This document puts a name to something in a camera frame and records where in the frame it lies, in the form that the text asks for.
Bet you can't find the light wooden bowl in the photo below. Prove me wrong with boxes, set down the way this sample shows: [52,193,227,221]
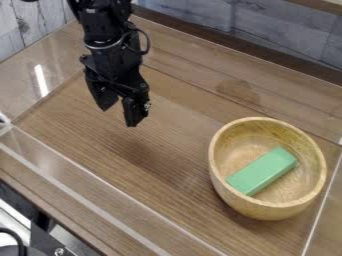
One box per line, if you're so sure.
[207,117,327,221]

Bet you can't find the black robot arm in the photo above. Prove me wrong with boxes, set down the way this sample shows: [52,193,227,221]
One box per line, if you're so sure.
[67,0,151,127]

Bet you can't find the black cable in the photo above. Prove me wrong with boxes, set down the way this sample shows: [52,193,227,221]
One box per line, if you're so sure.
[0,227,27,256]

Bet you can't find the green rectangular block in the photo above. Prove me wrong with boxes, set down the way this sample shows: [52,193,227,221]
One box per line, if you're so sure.
[224,147,298,196]

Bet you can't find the clear acrylic enclosure wall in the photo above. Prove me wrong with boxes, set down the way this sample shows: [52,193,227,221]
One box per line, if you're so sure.
[0,17,342,256]

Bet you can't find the black metal table bracket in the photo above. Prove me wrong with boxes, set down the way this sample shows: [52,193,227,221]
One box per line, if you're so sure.
[28,223,72,256]

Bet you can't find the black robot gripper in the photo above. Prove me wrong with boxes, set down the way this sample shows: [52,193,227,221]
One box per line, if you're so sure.
[80,43,151,127]

